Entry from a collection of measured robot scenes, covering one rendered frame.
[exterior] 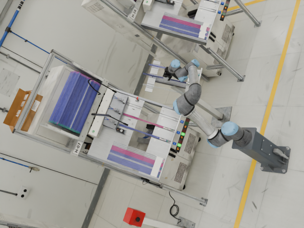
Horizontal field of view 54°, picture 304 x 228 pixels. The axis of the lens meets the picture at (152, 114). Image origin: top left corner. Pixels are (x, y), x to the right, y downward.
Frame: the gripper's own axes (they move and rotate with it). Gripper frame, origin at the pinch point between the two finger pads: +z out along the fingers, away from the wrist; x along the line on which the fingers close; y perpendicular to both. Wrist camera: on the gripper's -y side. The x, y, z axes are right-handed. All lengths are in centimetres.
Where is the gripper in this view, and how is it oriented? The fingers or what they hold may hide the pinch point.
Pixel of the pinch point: (168, 78)
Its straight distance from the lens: 287.5
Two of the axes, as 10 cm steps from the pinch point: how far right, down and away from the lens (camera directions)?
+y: -9.5, -2.9, -1.1
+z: -1.9, 2.6, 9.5
